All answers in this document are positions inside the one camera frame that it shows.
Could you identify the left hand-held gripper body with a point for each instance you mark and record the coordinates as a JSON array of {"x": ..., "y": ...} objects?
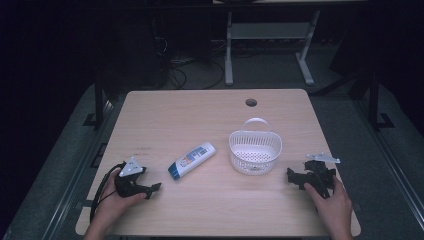
[{"x": 128, "y": 185}]

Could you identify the white and blue tube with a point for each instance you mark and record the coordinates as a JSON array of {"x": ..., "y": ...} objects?
[{"x": 193, "y": 160}]

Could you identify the person's right hand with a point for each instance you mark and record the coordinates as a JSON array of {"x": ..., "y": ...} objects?
[{"x": 335, "y": 210}]

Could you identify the person's left hand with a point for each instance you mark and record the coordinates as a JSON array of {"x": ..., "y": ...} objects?
[{"x": 111, "y": 203}]

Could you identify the white metal desk frame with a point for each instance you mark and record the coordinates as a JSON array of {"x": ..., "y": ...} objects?
[{"x": 270, "y": 30}]

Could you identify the black metal stand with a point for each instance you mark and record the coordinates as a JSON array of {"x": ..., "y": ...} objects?
[
  {"x": 374, "y": 100},
  {"x": 98, "y": 100}
]

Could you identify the black tape strip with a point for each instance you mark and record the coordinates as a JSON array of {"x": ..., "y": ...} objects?
[{"x": 83, "y": 204}]

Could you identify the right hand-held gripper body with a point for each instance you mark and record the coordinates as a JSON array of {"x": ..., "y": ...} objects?
[{"x": 320, "y": 175}]

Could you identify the white plastic basket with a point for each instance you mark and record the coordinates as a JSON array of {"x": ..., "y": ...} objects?
[{"x": 255, "y": 156}]

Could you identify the grey metal rail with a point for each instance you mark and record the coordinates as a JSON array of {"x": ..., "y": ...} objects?
[
  {"x": 73, "y": 180},
  {"x": 393, "y": 166}
]

